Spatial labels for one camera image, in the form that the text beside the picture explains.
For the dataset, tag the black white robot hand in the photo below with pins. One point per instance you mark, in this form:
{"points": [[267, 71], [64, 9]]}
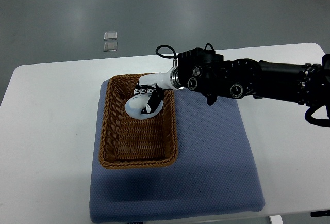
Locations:
{"points": [[158, 83]]}

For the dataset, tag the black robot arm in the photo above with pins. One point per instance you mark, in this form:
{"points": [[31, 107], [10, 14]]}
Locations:
{"points": [[203, 70]]}

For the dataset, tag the brown wicker basket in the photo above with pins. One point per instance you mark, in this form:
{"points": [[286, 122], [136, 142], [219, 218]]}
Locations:
{"points": [[127, 143]]}

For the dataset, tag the lower metal floor plate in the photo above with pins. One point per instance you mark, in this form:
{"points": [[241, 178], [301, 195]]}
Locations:
{"points": [[110, 46]]}

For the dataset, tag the metal floor plate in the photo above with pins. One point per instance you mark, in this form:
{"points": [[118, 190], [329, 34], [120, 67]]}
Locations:
{"points": [[110, 35], [110, 46]]}

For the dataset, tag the upper metal floor plate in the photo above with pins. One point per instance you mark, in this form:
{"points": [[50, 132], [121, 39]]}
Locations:
{"points": [[110, 35]]}

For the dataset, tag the blue textured mat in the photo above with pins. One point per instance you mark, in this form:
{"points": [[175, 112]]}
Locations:
{"points": [[214, 173]]}

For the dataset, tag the white table leg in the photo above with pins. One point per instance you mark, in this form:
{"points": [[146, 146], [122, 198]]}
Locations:
{"points": [[276, 219]]}

